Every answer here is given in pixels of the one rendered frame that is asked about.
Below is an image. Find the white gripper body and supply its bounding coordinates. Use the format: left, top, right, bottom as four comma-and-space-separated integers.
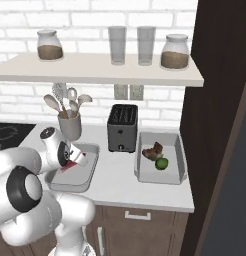
71, 151, 88, 167

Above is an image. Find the red raw steak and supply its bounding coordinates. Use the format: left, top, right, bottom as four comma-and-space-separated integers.
58, 152, 87, 174

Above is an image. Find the brown steak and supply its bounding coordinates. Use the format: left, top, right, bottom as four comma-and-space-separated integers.
141, 141, 165, 162

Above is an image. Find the grey rectangular tupperware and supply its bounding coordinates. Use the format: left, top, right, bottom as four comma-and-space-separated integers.
133, 131, 188, 186

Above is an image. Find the grey utensil pot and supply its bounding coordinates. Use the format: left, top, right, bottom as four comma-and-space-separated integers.
57, 112, 83, 142

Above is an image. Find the dark grey toaster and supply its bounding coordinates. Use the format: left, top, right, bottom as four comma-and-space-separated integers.
106, 103, 139, 154

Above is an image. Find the pale grey spoon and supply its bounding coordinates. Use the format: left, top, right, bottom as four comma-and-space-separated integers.
76, 93, 94, 108
66, 87, 78, 103
68, 100, 80, 120

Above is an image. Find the pale wooden spoon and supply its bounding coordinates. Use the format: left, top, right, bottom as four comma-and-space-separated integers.
43, 93, 65, 120

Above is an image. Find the grey slotted spatula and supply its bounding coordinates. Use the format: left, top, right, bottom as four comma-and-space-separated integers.
51, 82, 68, 114

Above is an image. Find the black hob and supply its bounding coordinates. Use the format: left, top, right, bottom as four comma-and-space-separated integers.
0, 121, 37, 153

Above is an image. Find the brown cupboard door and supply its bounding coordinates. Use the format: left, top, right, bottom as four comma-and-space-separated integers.
84, 203, 111, 256

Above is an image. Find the brown drawer front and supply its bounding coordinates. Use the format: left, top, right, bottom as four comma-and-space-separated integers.
103, 205, 190, 256

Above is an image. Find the glass jar with brown contents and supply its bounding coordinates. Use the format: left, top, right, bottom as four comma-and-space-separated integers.
36, 29, 65, 62
160, 33, 191, 71

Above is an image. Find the clear drinking glass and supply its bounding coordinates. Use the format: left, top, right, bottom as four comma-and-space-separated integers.
107, 25, 128, 66
136, 25, 157, 67

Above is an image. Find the dark brown tall cabinet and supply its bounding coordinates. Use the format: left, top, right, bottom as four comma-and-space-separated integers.
179, 0, 246, 256

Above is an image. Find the dark grey cabinet door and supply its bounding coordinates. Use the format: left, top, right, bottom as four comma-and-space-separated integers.
199, 96, 246, 256

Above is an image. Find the grey wall socket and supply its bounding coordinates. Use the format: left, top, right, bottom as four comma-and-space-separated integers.
114, 84, 129, 101
129, 84, 145, 101

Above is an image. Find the white drawer handle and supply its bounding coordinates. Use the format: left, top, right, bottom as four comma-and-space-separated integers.
124, 210, 152, 222

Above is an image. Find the white cupboard door handle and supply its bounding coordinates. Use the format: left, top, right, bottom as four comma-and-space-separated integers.
96, 226, 106, 256

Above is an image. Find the white wall shelf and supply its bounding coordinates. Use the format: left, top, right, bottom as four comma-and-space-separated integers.
0, 51, 205, 88

